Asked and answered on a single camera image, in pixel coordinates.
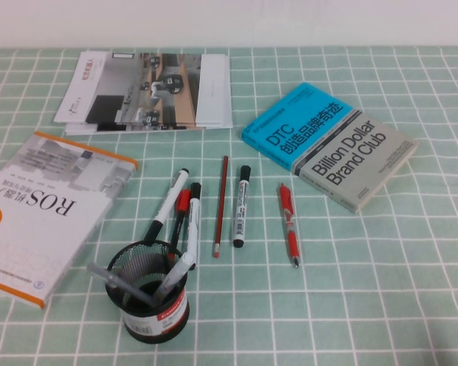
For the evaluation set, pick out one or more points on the black mesh pen holder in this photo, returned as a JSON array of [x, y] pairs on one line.
[[156, 324]]

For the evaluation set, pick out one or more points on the white photo brochure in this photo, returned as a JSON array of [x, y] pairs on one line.
[[99, 132], [137, 128], [156, 87]]

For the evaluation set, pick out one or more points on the white labelled marker black ends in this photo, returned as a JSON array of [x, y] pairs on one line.
[[242, 206]]

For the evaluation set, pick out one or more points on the blue grey book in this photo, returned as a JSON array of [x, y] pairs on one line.
[[328, 152]]

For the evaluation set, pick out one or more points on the white orange ROS book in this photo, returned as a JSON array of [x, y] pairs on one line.
[[42, 213]]

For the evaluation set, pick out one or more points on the red pencil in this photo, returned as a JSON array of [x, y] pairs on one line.
[[221, 206]]

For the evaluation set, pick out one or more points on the green checked tablecloth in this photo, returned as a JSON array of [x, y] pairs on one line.
[[328, 286]]

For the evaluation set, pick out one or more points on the grey pen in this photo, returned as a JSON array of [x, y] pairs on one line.
[[114, 280]]

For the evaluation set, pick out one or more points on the slim white marker black cap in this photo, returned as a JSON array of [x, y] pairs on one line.
[[168, 202]]

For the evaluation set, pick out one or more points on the white paint pen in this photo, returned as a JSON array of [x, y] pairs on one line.
[[177, 272]]

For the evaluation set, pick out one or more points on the red gel pen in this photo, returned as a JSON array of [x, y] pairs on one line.
[[289, 225]]

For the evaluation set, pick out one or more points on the black marker red cap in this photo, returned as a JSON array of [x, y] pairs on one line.
[[183, 201]]

